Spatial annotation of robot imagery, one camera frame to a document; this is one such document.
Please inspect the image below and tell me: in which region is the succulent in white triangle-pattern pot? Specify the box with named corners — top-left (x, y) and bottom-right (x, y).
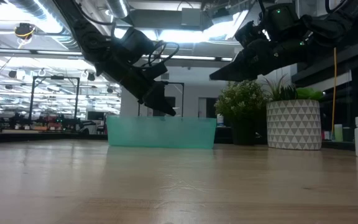
top-left (264, 74), bottom-right (326, 151)

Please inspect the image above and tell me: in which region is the yellow and black cable reel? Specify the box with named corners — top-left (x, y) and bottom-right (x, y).
top-left (13, 22), bottom-right (37, 41)

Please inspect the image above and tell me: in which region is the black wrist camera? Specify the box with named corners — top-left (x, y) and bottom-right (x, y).
top-left (234, 20), bottom-right (269, 47)
top-left (141, 61), bottom-right (169, 80)

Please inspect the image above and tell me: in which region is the teal translucent plastic basket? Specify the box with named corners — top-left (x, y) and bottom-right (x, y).
top-left (106, 115), bottom-right (218, 150)

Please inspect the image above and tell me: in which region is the black workstation frame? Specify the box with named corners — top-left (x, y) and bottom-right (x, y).
top-left (28, 75), bottom-right (81, 123)

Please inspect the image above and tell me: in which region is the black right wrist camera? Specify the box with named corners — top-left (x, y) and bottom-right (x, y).
top-left (234, 20), bottom-right (269, 47)

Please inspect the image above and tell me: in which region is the white-flowered plant in black pot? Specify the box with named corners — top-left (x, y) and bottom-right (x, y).
top-left (213, 79), bottom-right (269, 146)

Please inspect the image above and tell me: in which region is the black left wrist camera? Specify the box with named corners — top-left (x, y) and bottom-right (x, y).
top-left (141, 61), bottom-right (169, 80)

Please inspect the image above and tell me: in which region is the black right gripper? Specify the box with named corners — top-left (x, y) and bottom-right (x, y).
top-left (209, 37), bottom-right (310, 82)

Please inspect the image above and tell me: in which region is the dark green cup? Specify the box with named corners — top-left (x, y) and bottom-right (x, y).
top-left (342, 126), bottom-right (355, 143)

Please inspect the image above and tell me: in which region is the black left camera cable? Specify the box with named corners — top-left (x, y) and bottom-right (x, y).
top-left (140, 41), bottom-right (180, 68)

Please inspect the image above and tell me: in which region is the light green cup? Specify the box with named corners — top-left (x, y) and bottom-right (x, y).
top-left (334, 123), bottom-right (344, 142)

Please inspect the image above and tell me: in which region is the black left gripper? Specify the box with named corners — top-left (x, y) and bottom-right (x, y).
top-left (96, 27), bottom-right (177, 117)

